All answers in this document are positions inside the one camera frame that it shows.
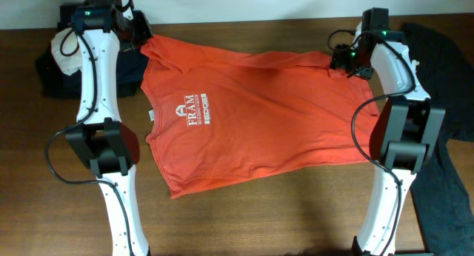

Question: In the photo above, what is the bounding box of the navy blue folded garment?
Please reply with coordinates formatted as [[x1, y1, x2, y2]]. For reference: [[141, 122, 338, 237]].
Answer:
[[35, 4, 148, 99]]

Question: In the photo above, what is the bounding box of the orange red printed t-shirt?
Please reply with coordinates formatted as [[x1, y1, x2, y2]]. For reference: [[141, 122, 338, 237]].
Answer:
[[141, 36, 379, 198]]

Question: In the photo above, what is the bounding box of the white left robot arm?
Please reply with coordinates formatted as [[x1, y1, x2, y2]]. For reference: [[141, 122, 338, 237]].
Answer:
[[65, 0, 153, 255]]

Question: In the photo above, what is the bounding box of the black garment with white print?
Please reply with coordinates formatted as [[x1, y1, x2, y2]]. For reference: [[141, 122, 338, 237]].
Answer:
[[401, 23, 473, 142]]

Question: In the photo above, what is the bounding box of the white crumpled garment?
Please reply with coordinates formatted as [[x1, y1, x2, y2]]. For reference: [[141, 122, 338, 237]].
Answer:
[[50, 28, 82, 75]]

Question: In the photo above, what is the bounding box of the dark grey garment lower right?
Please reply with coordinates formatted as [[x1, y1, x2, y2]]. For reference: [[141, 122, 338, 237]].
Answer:
[[411, 132, 473, 256]]

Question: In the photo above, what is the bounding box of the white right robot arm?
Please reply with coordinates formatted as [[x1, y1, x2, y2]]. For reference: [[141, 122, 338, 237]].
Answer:
[[330, 7, 445, 256]]

